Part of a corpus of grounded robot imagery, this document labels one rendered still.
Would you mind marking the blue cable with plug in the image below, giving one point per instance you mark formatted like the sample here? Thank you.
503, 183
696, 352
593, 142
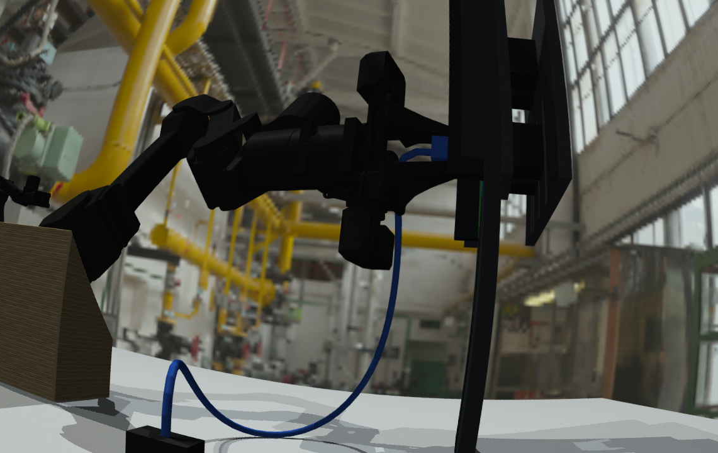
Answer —
438, 152

